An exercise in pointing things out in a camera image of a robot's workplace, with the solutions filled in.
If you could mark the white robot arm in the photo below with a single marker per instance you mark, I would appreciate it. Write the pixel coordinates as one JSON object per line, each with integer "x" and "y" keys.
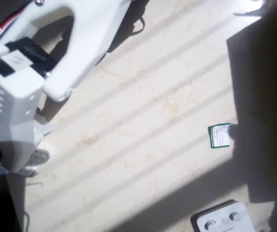
{"x": 20, "y": 101}

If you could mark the green white paper label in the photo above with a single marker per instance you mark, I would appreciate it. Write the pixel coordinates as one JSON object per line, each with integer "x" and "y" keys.
{"x": 219, "y": 136}

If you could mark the white device with knobs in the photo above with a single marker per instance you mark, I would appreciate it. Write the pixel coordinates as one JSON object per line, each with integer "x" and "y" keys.
{"x": 225, "y": 215}

